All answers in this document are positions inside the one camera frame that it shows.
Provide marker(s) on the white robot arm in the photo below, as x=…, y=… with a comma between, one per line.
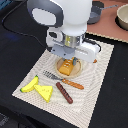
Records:
x=67, y=22

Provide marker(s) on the beige toy bowl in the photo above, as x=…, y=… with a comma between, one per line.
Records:
x=122, y=14

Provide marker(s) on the yellow toy banana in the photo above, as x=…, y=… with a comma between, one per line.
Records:
x=29, y=87

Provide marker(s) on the toy fork orange handle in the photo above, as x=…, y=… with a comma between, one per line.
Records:
x=54, y=77

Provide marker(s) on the orange toy bread loaf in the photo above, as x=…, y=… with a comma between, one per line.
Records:
x=66, y=67

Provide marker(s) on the pink toy stove board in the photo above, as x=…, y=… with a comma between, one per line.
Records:
x=106, y=26

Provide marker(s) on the grey toy frying pan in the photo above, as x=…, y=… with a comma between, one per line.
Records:
x=96, y=11

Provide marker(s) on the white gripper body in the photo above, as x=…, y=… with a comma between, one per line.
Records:
x=67, y=46

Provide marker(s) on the beige toy plate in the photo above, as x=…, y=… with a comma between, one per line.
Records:
x=74, y=73

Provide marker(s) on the beige woven placemat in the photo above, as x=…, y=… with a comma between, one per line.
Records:
x=58, y=113

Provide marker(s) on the brown toy sausage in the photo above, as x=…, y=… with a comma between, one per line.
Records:
x=64, y=93

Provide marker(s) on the yellow toy cheese wedge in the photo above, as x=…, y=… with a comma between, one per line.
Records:
x=44, y=91

